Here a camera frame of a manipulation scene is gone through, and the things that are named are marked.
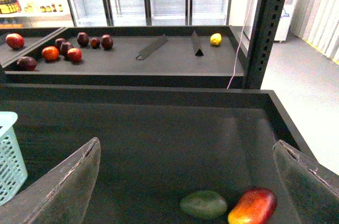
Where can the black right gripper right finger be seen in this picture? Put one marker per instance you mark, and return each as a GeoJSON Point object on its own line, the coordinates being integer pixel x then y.
{"type": "Point", "coordinates": [311, 187]}

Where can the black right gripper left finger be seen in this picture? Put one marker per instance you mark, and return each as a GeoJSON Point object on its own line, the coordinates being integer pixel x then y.
{"type": "Point", "coordinates": [62, 195]}

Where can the light blue plastic basket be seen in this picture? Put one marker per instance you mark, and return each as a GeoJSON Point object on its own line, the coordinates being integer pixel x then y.
{"type": "Point", "coordinates": [13, 169]}

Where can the red apple in group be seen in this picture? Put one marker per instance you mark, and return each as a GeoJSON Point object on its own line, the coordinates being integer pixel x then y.
{"type": "Point", "coordinates": [74, 55]}

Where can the red apple far left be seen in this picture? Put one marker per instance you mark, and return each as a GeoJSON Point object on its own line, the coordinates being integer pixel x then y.
{"type": "Point", "coordinates": [15, 41]}

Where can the red yellow mango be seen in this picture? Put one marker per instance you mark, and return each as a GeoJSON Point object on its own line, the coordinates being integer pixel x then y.
{"type": "Point", "coordinates": [255, 206]}

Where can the black near display tray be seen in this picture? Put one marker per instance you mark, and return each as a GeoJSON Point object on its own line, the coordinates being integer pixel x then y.
{"type": "Point", "coordinates": [157, 145]}

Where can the black display tray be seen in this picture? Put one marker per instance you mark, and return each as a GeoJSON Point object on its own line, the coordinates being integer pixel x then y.
{"type": "Point", "coordinates": [157, 145]}
{"type": "Point", "coordinates": [32, 37]}
{"type": "Point", "coordinates": [172, 65]}

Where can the green avocado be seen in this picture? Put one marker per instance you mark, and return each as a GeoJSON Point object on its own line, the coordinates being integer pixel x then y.
{"type": "Point", "coordinates": [204, 204]}

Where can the dark red fruit front left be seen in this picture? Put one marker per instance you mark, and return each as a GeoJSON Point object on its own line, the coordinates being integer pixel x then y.
{"type": "Point", "coordinates": [27, 63]}

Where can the orange red fruit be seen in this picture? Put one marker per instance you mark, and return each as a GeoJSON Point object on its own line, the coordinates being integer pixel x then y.
{"type": "Point", "coordinates": [50, 53]}

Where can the dark plum middle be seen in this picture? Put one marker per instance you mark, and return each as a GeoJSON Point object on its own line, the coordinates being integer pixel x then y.
{"type": "Point", "coordinates": [64, 47]}

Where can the dark plum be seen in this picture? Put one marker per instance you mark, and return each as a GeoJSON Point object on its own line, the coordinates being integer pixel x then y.
{"type": "Point", "coordinates": [64, 47]}
{"type": "Point", "coordinates": [58, 42]}

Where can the black left display tray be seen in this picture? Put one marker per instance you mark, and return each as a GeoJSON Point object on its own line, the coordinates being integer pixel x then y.
{"type": "Point", "coordinates": [32, 37]}

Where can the dark plum behind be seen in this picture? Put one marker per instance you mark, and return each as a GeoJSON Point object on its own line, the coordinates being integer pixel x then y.
{"type": "Point", "coordinates": [58, 42]}

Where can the small red fruit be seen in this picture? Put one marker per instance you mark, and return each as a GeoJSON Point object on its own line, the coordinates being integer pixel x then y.
{"type": "Point", "coordinates": [95, 42]}

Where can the dark red fruit upright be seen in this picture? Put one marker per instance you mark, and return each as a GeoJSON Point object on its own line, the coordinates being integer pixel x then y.
{"type": "Point", "coordinates": [83, 39]}

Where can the dark red fruit right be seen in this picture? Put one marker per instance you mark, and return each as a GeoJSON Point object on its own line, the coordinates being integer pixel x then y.
{"type": "Point", "coordinates": [106, 42]}

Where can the white curtain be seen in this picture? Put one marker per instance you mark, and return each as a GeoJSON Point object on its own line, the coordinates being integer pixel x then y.
{"type": "Point", "coordinates": [316, 23]}

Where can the white chest freezer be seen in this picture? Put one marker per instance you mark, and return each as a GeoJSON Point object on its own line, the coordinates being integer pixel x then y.
{"type": "Point", "coordinates": [284, 24]}

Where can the black upper display tray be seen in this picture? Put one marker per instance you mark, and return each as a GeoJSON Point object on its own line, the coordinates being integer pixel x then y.
{"type": "Point", "coordinates": [172, 65]}

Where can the yellow lemon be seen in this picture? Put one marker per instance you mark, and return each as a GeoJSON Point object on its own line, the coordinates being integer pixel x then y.
{"type": "Point", "coordinates": [216, 39]}

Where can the flat black divider bar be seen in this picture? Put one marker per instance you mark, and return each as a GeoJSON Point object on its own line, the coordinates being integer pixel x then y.
{"type": "Point", "coordinates": [152, 47]}

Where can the black triangular divider bar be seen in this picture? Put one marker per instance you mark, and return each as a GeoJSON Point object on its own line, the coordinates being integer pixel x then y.
{"type": "Point", "coordinates": [196, 45]}

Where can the shelf with bottled goods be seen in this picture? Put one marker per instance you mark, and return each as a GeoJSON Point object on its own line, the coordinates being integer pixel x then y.
{"type": "Point", "coordinates": [35, 14]}

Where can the black perforated shelf post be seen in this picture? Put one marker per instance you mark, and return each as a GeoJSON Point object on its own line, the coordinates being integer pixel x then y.
{"type": "Point", "coordinates": [266, 21]}

